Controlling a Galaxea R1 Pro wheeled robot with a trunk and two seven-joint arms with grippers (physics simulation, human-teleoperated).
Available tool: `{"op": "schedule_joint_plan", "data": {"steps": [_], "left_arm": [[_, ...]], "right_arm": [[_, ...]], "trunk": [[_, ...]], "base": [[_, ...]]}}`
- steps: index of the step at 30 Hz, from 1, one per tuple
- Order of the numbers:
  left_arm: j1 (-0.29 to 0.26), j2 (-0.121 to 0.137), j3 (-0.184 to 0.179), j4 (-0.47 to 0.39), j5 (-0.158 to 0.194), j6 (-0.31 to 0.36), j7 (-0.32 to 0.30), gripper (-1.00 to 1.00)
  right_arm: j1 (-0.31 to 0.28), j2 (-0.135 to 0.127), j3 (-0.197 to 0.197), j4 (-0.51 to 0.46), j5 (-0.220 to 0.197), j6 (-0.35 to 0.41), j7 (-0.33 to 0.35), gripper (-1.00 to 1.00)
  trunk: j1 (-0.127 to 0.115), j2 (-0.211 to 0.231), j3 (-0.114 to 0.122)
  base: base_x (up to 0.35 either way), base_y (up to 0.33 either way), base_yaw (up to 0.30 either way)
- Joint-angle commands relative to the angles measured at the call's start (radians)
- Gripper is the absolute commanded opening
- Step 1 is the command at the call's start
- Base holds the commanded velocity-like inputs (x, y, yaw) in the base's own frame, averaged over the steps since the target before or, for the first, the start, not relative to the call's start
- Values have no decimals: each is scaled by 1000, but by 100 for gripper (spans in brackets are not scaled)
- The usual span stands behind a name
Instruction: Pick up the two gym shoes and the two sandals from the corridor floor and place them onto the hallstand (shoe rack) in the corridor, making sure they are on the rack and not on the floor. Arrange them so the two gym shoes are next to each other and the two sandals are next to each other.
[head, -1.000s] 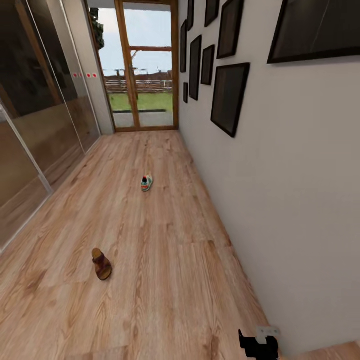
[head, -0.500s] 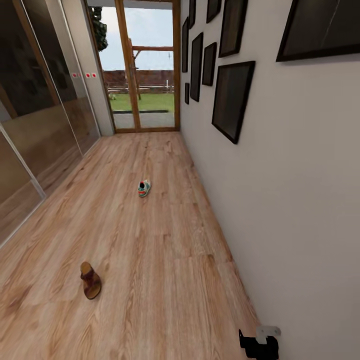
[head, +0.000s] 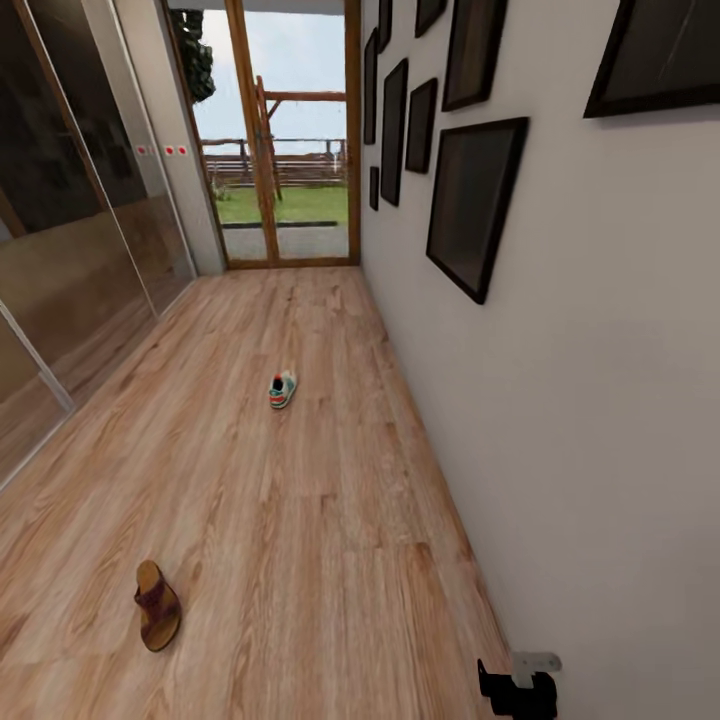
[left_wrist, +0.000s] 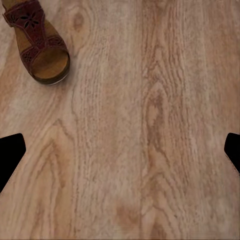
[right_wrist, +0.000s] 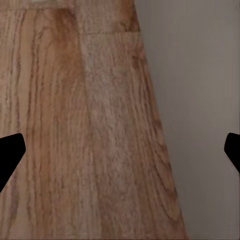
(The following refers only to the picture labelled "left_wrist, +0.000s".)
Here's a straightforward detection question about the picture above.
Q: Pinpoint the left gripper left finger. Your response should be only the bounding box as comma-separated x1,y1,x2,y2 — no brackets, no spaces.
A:
0,133,26,193

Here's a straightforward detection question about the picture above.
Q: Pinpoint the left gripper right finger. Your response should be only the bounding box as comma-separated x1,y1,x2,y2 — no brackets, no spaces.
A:
224,133,240,173

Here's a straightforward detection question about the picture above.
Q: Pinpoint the sandal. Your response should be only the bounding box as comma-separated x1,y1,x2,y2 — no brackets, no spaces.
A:
1,0,71,85

